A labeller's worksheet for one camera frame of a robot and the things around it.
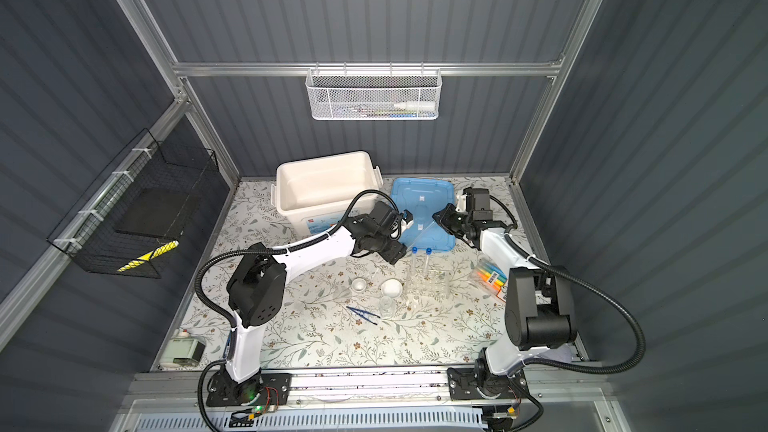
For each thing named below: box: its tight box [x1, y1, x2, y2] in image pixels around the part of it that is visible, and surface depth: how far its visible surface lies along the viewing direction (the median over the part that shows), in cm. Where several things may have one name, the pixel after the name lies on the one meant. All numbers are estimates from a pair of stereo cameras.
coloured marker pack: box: [470, 254, 508, 303], surface depth 93 cm
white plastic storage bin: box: [271, 150, 384, 234], surface depth 107 cm
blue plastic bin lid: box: [390, 177, 456, 253], surface depth 116 cm
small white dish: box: [352, 278, 367, 293], surface depth 91 cm
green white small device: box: [160, 329, 206, 367], surface depth 77 cm
